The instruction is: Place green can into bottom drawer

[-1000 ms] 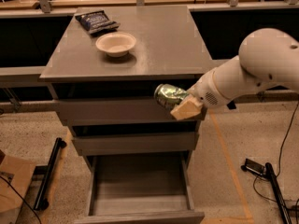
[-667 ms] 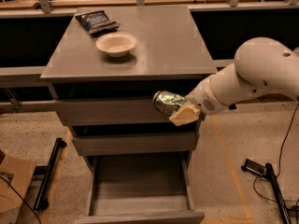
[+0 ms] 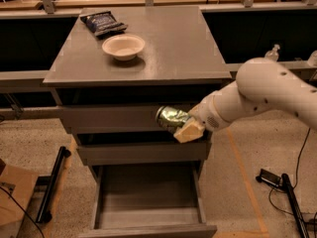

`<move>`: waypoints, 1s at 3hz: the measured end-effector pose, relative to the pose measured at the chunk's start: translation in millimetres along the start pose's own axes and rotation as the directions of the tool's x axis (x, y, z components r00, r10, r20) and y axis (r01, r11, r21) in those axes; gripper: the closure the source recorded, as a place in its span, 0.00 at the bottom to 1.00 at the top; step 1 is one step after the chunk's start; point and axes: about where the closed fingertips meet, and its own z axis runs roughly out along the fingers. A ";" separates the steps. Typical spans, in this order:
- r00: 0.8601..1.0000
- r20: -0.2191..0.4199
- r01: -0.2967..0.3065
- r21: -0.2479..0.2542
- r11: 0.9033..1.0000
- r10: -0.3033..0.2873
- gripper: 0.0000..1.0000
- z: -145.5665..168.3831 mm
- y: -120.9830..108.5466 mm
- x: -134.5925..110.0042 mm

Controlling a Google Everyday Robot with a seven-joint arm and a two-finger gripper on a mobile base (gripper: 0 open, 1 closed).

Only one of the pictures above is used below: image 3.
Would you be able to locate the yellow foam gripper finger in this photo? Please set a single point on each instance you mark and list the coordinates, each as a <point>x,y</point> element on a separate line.
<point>190,131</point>

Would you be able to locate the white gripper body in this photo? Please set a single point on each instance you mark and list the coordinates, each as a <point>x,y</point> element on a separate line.
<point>207,113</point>

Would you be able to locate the green soda can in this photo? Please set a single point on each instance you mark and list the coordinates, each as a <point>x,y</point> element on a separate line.
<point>171,119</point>

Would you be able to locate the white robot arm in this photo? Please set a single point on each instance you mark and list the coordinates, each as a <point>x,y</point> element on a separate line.
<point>260,85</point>

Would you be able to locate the grey middle drawer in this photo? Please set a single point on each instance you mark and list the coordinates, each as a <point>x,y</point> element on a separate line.
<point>161,152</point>

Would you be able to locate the grey drawer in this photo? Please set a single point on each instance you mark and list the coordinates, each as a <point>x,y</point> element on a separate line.
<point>161,152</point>
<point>84,119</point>
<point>148,201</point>

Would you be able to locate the grey bottom drawer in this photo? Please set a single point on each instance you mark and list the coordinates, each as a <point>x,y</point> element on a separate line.
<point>148,201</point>

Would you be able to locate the grey drawer cabinet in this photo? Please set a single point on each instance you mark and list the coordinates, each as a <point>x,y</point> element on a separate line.
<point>179,66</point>

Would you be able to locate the grey top drawer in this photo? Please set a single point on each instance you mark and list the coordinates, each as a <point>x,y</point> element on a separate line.
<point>84,119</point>

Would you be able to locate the clear sanitizer bottle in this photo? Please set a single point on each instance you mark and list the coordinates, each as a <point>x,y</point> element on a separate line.
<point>273,53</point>

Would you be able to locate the black stand base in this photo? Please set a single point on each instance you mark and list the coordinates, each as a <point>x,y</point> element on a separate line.
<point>283,184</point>

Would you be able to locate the white paper bowl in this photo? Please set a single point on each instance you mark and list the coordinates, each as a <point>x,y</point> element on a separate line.
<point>123,47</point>

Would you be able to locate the blue chip bag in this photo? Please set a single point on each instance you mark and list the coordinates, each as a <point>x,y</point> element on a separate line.
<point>102,23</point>

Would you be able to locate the black bar on floor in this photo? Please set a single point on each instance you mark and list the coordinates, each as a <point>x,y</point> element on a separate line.
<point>49,182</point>

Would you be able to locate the brown cardboard box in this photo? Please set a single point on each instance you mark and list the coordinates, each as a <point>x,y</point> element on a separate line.
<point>16,189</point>

